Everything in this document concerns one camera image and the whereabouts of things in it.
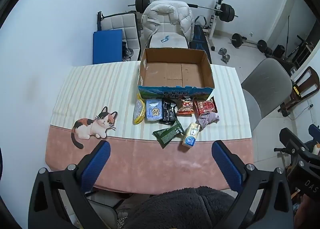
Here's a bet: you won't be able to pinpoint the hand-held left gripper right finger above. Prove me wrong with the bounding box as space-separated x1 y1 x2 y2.
211 140 294 229

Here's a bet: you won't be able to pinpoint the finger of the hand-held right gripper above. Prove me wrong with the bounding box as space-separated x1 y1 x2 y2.
274 127 313 156
309 123 320 142

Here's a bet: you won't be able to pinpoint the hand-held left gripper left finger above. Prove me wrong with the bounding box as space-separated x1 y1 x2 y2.
28 140 118 229

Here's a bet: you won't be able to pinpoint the purple cloth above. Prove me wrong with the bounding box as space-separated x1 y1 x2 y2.
196 112 220 131

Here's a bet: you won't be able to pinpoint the red snack packet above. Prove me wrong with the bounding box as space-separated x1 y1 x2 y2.
194 96 218 119

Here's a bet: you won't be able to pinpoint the green packet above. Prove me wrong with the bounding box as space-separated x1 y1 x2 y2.
152 118 185 149

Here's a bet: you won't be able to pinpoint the yellow silver packet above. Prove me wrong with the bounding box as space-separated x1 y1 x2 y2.
132 94 147 124

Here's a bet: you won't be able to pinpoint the orange snack packet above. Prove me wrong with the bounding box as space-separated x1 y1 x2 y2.
176 97 195 115

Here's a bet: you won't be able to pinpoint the blue tissue pack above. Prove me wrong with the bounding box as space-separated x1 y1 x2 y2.
145 99 163 122

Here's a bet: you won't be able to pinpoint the black packet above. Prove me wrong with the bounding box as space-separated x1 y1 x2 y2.
160 98 178 125

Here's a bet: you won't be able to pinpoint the cardboard box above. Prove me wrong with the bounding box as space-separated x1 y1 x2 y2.
137 48 215 101

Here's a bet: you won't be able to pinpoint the brown wooden chair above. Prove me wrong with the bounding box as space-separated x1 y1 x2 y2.
277 66 320 117

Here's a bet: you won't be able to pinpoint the dark fleece clothing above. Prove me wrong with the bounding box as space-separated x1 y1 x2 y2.
122 186 253 229

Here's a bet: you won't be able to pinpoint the grey shell chair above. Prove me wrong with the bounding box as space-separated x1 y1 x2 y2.
241 58 293 132

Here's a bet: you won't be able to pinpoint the striped pink cat tablecloth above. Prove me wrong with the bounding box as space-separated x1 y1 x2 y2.
45 61 254 194

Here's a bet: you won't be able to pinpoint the black kick scooter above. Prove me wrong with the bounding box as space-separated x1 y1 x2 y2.
285 35 314 62

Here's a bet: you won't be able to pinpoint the black speaker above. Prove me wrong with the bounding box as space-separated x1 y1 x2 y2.
272 44 285 58

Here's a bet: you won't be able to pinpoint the black pole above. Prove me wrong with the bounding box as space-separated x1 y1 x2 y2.
287 15 291 57

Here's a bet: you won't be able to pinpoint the small floor barbell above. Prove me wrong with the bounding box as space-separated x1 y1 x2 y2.
230 33 268 52

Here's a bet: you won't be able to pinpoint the chrome weight plates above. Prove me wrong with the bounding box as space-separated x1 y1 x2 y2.
122 47 135 61

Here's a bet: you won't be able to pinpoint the blue folded mat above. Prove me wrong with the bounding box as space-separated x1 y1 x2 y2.
92 29 123 65

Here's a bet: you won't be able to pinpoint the black weight bench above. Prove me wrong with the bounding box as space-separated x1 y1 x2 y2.
189 15 213 52

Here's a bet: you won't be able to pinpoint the white padded chair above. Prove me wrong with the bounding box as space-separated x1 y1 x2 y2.
147 15 190 50

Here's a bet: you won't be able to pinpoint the white bench press rack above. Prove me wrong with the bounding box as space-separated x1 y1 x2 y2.
151 0 225 52

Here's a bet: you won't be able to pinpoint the barbell with black plates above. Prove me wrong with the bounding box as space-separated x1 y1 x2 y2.
127 0 238 23

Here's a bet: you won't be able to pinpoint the white quilted chair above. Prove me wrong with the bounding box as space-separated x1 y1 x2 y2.
97 11 142 61

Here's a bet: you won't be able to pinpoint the white puffer jacket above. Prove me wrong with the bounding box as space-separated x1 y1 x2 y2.
141 0 194 45

